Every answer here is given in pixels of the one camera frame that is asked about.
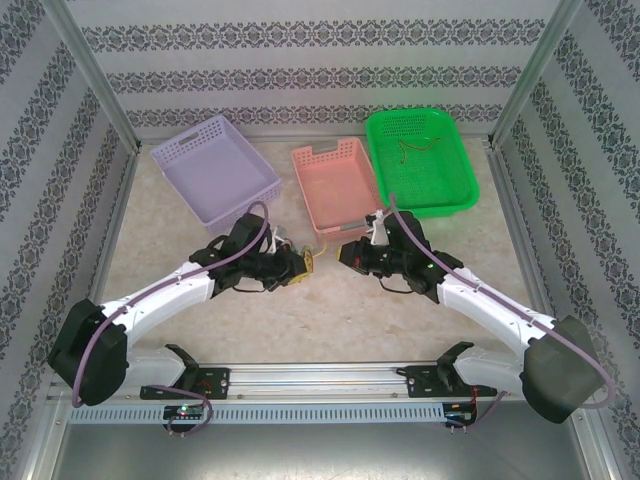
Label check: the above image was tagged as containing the slotted grey cable duct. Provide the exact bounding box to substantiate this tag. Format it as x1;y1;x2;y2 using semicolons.
67;403;446;425

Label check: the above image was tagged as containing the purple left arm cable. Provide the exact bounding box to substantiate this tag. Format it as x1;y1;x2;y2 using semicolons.
71;200;274;437

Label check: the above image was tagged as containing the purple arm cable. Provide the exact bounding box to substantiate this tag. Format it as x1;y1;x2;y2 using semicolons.
71;200;274;437
389;194;615;432

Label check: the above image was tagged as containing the purple plastic basket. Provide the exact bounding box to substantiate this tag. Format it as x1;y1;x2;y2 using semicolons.
148;114;286;236

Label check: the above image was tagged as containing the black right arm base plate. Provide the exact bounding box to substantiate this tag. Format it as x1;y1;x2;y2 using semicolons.
404;365;499;400

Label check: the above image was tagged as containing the small green controller board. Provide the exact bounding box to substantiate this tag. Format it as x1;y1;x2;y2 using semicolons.
444;402;479;426
163;404;206;421

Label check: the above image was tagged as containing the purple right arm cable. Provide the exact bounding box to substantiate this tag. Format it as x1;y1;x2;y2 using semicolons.
389;194;615;432

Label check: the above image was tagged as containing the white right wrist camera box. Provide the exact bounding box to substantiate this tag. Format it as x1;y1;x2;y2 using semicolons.
363;209;390;249

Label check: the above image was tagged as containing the aluminium mounting rail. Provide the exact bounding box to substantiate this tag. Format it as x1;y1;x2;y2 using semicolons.
47;363;591;401

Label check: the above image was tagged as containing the pink plastic basket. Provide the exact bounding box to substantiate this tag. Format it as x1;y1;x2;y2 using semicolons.
291;136;393;237

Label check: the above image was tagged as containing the green plastic basket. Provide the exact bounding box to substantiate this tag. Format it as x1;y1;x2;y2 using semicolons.
364;107;481;221

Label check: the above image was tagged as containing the yellow cable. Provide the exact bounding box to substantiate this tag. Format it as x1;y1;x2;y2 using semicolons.
298;243;329;286

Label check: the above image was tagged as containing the grey metal shelf panel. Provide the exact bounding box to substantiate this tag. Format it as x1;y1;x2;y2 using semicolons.
19;399;621;480

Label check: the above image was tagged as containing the thin red cable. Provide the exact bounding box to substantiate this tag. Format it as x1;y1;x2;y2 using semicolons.
397;135;442;165

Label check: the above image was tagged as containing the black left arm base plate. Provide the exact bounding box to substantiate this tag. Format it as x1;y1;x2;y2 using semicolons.
139;367;232;401

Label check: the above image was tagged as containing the aluminium frame post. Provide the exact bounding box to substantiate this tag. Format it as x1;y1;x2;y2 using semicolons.
487;0;585;150
38;0;143;153

